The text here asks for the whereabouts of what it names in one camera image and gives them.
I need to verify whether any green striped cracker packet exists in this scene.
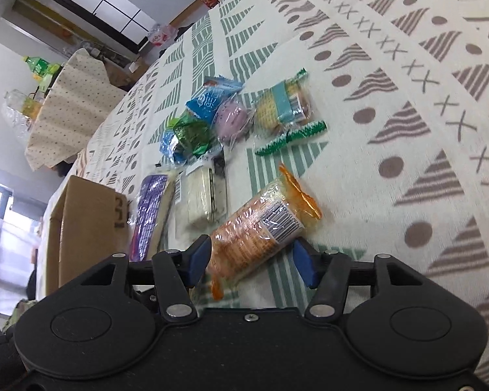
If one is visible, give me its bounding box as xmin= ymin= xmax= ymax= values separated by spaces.
xmin=250 ymin=69 xmax=327 ymax=156

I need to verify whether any white wafer packet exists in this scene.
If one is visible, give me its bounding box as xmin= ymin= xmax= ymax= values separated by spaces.
xmin=175 ymin=157 xmax=229 ymax=229

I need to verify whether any cardboard box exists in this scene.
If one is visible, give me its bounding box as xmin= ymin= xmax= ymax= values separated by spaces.
xmin=45 ymin=175 xmax=130 ymax=296
xmin=104 ymin=59 xmax=147 ymax=92

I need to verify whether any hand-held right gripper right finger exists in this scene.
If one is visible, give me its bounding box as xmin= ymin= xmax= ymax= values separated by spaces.
xmin=292 ymin=239 xmax=433 ymax=323

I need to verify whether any window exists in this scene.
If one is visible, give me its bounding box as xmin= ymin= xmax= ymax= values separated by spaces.
xmin=0 ymin=175 xmax=45 ymax=318

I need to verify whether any black framed sliding door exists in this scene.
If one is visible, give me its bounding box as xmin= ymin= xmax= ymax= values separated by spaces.
xmin=38 ymin=0 xmax=164 ymax=53

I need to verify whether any cardboard box on floor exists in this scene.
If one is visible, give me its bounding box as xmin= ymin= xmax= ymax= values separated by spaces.
xmin=104 ymin=59 xmax=147 ymax=92

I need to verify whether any green snack packet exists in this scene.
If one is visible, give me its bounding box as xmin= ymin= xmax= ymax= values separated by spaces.
xmin=173 ymin=115 xmax=221 ymax=157

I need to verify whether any green drink bottle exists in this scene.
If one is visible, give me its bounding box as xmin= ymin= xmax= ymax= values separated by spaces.
xmin=23 ymin=55 xmax=63 ymax=92

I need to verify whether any small blue snack packet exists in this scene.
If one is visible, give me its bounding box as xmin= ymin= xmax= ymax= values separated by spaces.
xmin=159 ymin=129 xmax=188 ymax=166

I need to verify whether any purple round snack packet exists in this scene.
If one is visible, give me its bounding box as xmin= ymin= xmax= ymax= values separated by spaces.
xmin=213 ymin=94 xmax=255 ymax=144

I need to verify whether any clear bottle with yellow liquid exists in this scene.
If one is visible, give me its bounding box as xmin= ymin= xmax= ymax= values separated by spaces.
xmin=1 ymin=89 xmax=45 ymax=131

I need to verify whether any pink plastic bag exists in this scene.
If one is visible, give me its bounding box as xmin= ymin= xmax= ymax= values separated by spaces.
xmin=147 ymin=23 xmax=177 ymax=47

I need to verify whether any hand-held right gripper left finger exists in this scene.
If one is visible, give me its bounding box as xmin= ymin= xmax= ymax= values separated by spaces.
xmin=65 ymin=234 xmax=213 ymax=324

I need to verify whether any orange cracker packet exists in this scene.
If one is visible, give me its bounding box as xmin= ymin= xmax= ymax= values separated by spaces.
xmin=206 ymin=163 xmax=323 ymax=302

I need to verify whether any table with dotted cloth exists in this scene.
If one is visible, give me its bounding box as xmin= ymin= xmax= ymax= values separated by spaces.
xmin=24 ymin=48 xmax=127 ymax=172

